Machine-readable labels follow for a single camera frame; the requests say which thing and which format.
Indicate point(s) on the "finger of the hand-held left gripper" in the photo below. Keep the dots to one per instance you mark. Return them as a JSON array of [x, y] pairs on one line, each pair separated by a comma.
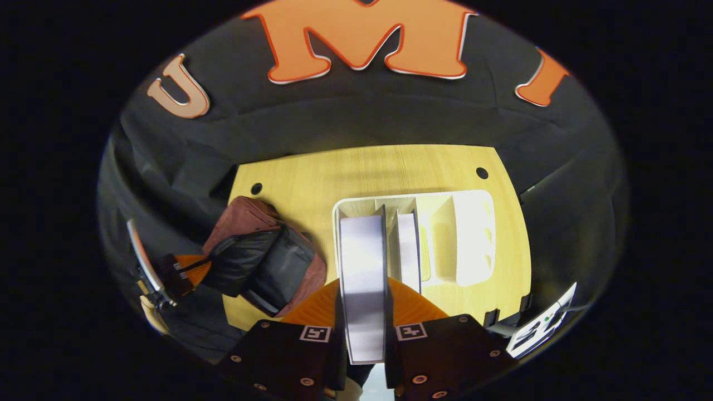
[[192, 267]]

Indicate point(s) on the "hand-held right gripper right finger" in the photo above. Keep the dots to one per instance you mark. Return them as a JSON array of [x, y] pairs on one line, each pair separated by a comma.
[[390, 362]]

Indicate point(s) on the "dark red schoolbag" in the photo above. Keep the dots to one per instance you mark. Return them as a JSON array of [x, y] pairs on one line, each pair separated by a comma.
[[245, 217]]

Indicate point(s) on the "white portrait cover book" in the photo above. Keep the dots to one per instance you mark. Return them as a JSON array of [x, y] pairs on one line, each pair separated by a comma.
[[362, 278]]

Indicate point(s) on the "white bookshelf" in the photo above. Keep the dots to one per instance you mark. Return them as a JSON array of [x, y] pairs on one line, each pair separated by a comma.
[[473, 239]]

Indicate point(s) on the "night scene cover book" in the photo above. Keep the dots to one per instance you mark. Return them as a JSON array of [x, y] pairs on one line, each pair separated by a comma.
[[408, 250]]

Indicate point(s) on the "black table clamp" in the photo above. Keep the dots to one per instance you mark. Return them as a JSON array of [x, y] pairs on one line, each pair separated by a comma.
[[490, 318], [525, 303]]

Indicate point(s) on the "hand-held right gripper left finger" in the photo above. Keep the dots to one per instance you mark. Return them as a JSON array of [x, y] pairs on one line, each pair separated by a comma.
[[336, 356]]

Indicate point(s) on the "white control panel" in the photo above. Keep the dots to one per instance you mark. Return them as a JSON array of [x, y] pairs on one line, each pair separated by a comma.
[[537, 328]]

